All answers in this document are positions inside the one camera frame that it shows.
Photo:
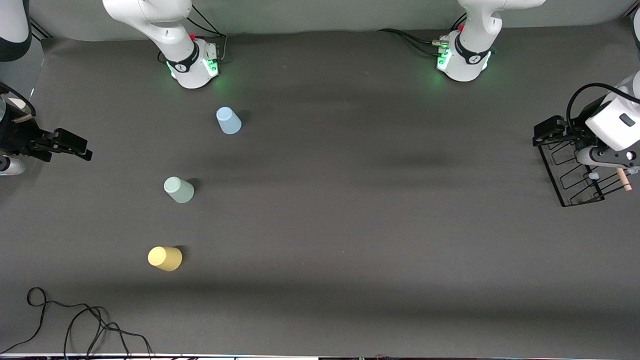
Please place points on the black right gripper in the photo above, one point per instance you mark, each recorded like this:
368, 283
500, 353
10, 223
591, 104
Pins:
16, 135

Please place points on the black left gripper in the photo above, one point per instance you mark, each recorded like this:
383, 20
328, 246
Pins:
575, 134

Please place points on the pale green plastic cup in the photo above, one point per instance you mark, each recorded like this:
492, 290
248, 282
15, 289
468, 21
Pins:
179, 190

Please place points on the yellow plastic cup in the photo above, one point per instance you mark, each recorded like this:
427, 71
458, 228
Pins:
165, 258

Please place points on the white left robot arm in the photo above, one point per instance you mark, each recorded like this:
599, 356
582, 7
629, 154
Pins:
467, 62

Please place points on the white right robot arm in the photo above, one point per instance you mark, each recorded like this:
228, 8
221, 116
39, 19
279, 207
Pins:
180, 50

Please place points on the light blue plastic cup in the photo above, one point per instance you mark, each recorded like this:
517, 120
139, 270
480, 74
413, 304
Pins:
229, 121

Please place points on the beige box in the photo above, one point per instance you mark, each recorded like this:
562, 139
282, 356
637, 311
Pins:
17, 104

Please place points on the dark grey table mat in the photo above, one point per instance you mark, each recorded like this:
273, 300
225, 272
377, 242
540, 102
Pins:
350, 225

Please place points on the black metal rail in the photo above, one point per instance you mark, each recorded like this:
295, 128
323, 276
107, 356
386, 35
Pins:
41, 30

